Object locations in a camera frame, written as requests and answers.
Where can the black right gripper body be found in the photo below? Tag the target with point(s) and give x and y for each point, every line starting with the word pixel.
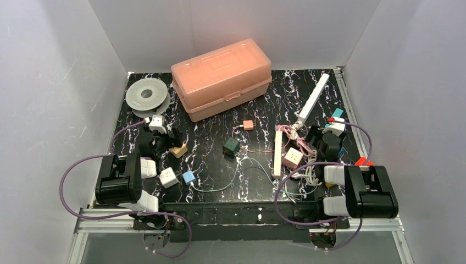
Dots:
pixel 317 133

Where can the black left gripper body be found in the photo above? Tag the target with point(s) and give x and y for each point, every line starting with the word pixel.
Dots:
pixel 169 137

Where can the tan cube socket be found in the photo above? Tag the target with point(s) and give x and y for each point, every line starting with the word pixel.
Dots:
pixel 178 152

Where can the red cube socket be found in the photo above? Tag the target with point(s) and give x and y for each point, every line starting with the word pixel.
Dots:
pixel 364 162

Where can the pink cube socket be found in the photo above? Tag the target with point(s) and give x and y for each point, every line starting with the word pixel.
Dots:
pixel 292 158

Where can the white cube socket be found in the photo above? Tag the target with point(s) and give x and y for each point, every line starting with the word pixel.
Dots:
pixel 168 178

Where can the light blue plug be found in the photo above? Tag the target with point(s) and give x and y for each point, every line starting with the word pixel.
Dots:
pixel 189 178

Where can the teal power strip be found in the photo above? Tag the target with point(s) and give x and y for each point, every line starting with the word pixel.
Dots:
pixel 337 113

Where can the dark green cube socket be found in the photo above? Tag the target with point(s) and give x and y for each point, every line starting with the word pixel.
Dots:
pixel 231 146

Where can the white power strip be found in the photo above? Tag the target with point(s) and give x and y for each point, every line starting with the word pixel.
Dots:
pixel 310 103

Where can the pink plastic storage box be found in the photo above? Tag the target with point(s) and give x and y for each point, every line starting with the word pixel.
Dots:
pixel 221 79

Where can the pink usb charger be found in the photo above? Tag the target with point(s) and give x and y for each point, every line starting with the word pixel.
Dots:
pixel 248 125

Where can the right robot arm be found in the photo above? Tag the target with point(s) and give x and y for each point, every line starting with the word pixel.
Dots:
pixel 368 190

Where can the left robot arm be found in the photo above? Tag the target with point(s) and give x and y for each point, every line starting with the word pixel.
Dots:
pixel 120 178

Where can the grey filament spool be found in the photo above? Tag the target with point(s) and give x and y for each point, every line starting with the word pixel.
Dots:
pixel 148 97

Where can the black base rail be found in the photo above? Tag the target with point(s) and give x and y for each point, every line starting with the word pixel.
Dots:
pixel 235 221

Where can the aluminium frame rail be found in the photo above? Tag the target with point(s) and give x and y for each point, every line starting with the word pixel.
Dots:
pixel 394 225

